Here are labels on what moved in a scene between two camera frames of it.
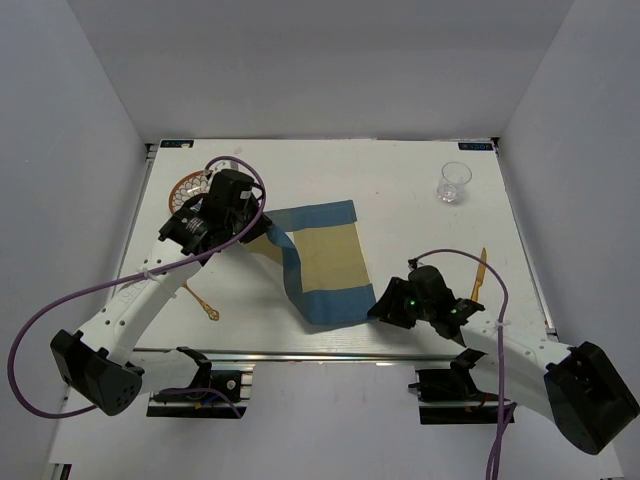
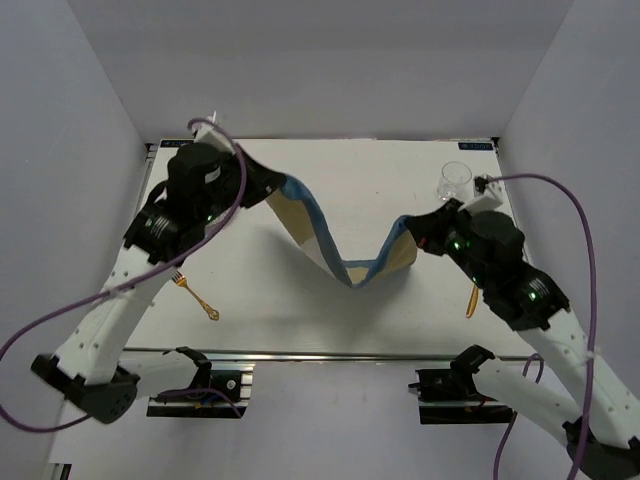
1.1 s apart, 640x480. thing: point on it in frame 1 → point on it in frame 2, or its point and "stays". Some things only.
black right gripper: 394,294 → 427,227
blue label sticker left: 187,144 stays
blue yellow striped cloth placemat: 326,272 → 300,215
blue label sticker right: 472,146 stays
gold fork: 213,314 stays
